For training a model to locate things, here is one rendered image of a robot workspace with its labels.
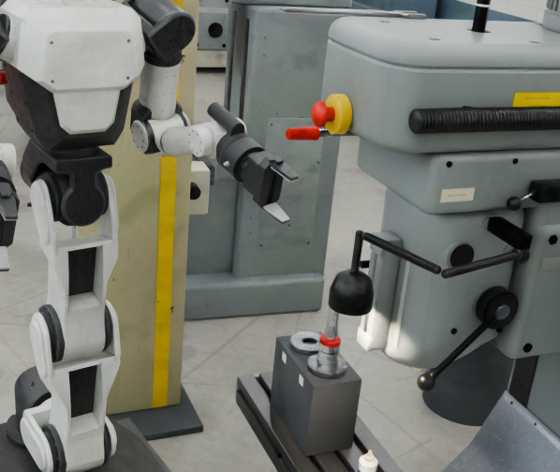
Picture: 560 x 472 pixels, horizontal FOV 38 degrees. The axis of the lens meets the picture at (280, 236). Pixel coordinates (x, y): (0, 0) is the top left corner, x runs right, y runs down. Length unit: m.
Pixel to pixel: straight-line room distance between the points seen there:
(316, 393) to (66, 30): 0.92
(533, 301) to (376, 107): 0.47
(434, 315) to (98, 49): 0.87
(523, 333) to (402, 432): 2.17
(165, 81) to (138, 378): 1.75
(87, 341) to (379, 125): 1.09
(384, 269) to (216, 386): 2.43
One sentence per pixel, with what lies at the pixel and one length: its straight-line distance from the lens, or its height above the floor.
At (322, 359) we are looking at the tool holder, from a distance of 1.84.
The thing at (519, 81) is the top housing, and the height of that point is 1.84.
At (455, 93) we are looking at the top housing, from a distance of 1.20.
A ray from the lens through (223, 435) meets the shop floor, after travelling 3.46.
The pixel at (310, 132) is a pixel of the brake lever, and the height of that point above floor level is 1.70.
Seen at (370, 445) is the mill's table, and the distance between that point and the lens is 1.98.
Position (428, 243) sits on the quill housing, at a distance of 1.34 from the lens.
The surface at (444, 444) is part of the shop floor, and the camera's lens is 3.61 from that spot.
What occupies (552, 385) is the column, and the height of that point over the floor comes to 1.15.
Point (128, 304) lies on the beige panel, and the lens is 3.26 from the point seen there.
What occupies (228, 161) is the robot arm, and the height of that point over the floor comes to 1.53.
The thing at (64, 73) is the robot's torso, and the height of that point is 1.69.
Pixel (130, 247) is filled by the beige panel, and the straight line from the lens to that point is 3.16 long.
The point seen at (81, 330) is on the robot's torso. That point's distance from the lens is 2.02.
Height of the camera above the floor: 2.06
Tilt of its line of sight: 23 degrees down
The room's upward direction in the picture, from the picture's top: 5 degrees clockwise
